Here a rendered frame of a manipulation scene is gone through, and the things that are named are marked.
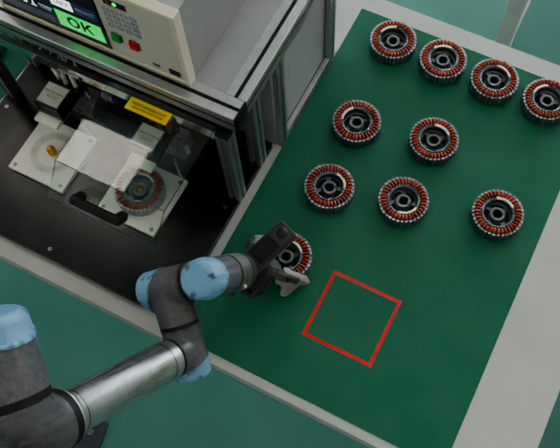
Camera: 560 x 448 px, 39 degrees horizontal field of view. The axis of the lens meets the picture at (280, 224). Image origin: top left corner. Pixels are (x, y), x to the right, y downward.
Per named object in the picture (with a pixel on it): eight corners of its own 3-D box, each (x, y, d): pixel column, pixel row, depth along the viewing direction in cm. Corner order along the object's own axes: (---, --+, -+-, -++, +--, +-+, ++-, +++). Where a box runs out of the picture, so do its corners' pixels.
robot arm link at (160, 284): (143, 333, 149) (192, 324, 144) (127, 276, 148) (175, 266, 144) (165, 322, 156) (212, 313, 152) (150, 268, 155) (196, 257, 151)
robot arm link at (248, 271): (224, 246, 150) (253, 275, 148) (236, 244, 154) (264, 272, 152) (203, 275, 153) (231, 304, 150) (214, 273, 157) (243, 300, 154)
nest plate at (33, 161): (63, 194, 179) (61, 192, 178) (10, 168, 182) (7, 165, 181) (99, 141, 184) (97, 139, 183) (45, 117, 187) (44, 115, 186)
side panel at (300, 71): (282, 147, 184) (276, 68, 155) (271, 141, 185) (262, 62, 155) (334, 56, 193) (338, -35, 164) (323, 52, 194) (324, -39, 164)
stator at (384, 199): (371, 188, 179) (372, 181, 175) (419, 178, 179) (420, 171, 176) (385, 233, 174) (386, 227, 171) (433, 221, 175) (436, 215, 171)
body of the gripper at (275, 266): (239, 272, 168) (211, 277, 157) (262, 242, 165) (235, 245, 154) (264, 297, 165) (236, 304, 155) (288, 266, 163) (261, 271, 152)
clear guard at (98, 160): (154, 248, 148) (148, 236, 142) (48, 197, 153) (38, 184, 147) (236, 113, 158) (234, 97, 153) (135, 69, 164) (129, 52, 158)
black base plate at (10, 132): (172, 322, 169) (170, 318, 167) (-67, 202, 182) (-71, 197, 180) (272, 147, 184) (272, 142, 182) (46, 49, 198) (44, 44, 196)
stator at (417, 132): (436, 176, 179) (438, 168, 176) (397, 147, 183) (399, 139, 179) (466, 143, 182) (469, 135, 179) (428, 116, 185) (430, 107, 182)
